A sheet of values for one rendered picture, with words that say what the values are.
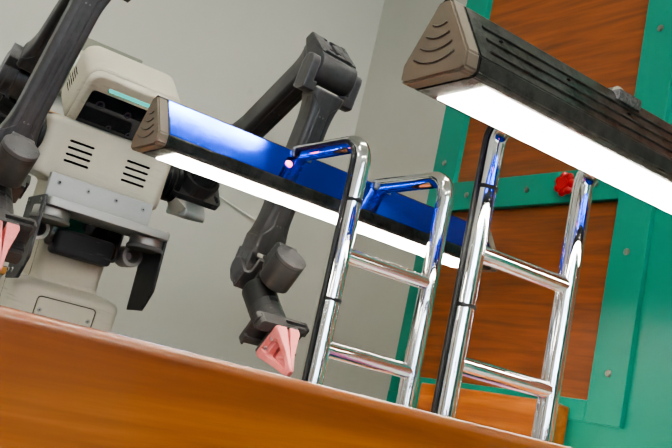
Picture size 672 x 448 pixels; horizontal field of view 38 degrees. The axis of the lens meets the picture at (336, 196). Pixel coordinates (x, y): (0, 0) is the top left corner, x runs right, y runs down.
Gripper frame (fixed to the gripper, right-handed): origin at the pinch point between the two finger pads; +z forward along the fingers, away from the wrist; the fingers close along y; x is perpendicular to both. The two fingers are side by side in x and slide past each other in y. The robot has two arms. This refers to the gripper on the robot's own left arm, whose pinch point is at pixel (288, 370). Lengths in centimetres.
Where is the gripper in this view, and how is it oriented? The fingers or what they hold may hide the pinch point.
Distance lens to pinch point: 154.7
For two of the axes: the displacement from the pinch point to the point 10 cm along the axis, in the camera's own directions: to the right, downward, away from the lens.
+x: -5.4, 7.6, 3.6
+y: 7.9, 2.9, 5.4
